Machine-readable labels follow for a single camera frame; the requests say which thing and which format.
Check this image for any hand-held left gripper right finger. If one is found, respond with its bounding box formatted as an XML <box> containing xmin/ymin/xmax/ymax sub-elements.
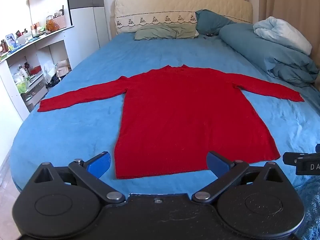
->
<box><xmin>191</xmin><ymin>151</ymin><xmax>287</xmax><ymax>204</ymax></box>

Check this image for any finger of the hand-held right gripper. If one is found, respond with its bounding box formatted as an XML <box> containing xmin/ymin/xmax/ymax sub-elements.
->
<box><xmin>282</xmin><ymin>152</ymin><xmax>304</xmax><ymax>166</ymax></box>

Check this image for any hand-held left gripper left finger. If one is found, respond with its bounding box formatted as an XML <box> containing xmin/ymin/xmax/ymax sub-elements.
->
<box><xmin>32</xmin><ymin>151</ymin><xmax>126</xmax><ymax>204</ymax></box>

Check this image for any red knit sweater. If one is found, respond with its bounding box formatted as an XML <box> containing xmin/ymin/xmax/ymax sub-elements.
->
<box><xmin>37</xmin><ymin>64</ymin><xmax>305</xmax><ymax>180</ymax></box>

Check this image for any blue bed sheet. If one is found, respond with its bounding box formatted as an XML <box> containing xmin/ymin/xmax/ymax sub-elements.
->
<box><xmin>9</xmin><ymin>31</ymin><xmax>320</xmax><ymax>240</ymax></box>

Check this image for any green plastic bag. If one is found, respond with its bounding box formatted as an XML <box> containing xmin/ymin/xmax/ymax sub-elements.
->
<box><xmin>15</xmin><ymin>79</ymin><xmax>30</xmax><ymax>94</ymax></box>

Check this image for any blue duvet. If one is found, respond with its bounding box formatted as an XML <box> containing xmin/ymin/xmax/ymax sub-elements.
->
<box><xmin>219</xmin><ymin>23</ymin><xmax>320</xmax><ymax>88</ymax></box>

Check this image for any white plastic bottle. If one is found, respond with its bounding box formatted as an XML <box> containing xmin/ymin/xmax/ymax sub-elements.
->
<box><xmin>17</xmin><ymin>65</ymin><xmax>28</xmax><ymax>81</ymax></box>

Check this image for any pale blue white blanket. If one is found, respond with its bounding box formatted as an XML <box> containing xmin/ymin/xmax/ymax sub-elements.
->
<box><xmin>253</xmin><ymin>16</ymin><xmax>313</xmax><ymax>55</ymax></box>

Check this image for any white shelf unit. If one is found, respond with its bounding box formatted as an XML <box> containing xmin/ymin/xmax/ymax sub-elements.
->
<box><xmin>0</xmin><ymin>25</ymin><xmax>76</xmax><ymax>122</ymax></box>

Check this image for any green pillow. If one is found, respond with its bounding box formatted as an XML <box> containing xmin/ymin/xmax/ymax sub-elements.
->
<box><xmin>134</xmin><ymin>24</ymin><xmax>199</xmax><ymax>41</ymax></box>

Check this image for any teal pillow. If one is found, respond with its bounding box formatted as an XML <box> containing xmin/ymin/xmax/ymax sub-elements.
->
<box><xmin>195</xmin><ymin>9</ymin><xmax>238</xmax><ymax>36</ymax></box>

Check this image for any orange plush toy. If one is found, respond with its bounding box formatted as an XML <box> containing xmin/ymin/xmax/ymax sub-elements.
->
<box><xmin>46</xmin><ymin>20</ymin><xmax>61</xmax><ymax>33</ymax></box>

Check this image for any white and grey wardrobe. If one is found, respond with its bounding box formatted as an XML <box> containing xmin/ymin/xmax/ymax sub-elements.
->
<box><xmin>65</xmin><ymin>0</ymin><xmax>110</xmax><ymax>67</ymax></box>

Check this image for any pink storage basket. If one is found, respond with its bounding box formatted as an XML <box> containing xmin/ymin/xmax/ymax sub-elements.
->
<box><xmin>51</xmin><ymin>15</ymin><xmax>67</xmax><ymax>29</ymax></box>

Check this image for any blue packet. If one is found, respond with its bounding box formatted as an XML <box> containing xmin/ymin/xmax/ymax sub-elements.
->
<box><xmin>5</xmin><ymin>33</ymin><xmax>17</xmax><ymax>48</ymax></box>

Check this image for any beige quilted headboard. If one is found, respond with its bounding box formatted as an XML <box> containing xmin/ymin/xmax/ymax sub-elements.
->
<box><xmin>114</xmin><ymin>0</ymin><xmax>253</xmax><ymax>34</ymax></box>

